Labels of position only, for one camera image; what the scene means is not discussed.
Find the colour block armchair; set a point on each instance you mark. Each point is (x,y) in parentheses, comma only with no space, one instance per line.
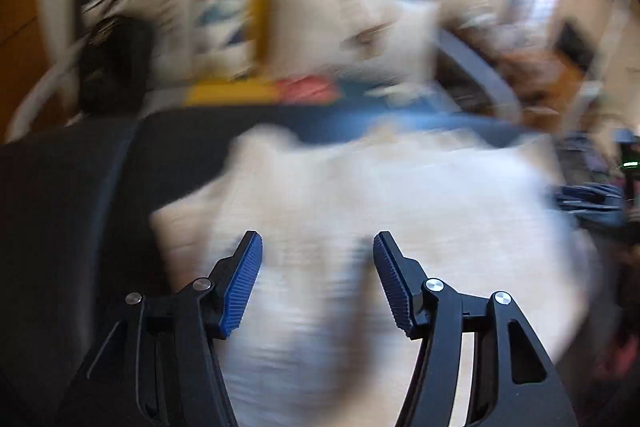
(259,88)

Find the wooden side table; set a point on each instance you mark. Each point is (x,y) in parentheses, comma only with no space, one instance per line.
(547,80)

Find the black handbag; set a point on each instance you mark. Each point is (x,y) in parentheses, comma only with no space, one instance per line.
(114,66)

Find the triangle pattern cushion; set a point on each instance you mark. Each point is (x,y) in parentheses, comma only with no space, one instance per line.
(193,38)

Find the white knitted sweater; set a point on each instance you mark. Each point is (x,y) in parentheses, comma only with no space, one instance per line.
(318,345)

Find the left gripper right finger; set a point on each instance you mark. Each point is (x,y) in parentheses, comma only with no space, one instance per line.
(514,382)

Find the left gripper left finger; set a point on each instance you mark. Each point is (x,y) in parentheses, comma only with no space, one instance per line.
(156,364)

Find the pink cloth on seat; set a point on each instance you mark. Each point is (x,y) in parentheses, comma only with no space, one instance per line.
(307,90)

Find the deer print cushion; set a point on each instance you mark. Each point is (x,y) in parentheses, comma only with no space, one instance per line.
(374,41)

